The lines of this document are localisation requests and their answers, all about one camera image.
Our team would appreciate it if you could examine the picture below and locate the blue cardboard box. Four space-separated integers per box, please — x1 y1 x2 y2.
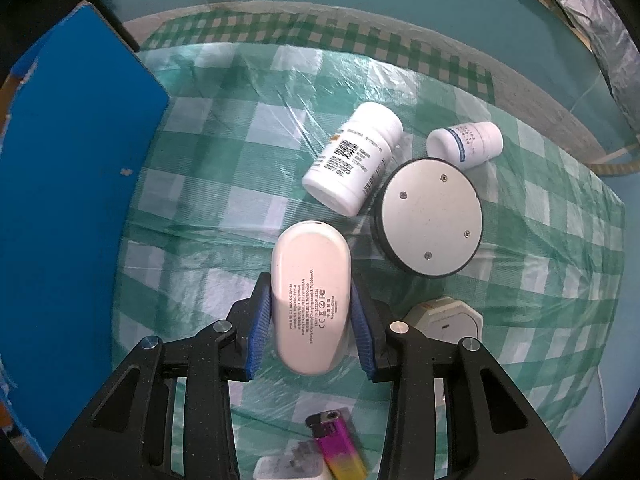
0 2 171 461

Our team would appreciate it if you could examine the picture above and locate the small white pill bottle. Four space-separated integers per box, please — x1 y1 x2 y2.
426 121 503 170

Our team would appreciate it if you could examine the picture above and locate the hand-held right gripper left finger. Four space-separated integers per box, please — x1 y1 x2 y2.
44 273 273 480

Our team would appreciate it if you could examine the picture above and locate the white grey charger plug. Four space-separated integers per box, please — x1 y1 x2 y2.
253 442 333 480

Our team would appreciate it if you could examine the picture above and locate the striped cord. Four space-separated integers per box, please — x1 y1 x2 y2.
590 140 640 176

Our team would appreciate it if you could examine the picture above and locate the pink yellow lighter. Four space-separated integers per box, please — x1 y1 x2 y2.
306 408 366 480

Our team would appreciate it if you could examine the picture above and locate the white oval earbud case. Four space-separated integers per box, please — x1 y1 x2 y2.
270 221 352 377

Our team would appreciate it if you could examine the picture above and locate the grey plastic sheet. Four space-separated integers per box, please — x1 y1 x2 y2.
515 0 640 133

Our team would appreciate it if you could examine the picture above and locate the round black silver disc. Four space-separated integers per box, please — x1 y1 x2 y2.
370 157 484 277

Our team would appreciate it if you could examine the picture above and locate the large white pill bottle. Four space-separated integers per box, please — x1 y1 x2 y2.
302 102 404 217

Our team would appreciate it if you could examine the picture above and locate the white power adapter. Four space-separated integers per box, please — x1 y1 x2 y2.
403 296 485 343

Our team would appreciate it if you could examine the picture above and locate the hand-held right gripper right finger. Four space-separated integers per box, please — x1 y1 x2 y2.
350 277 574 480

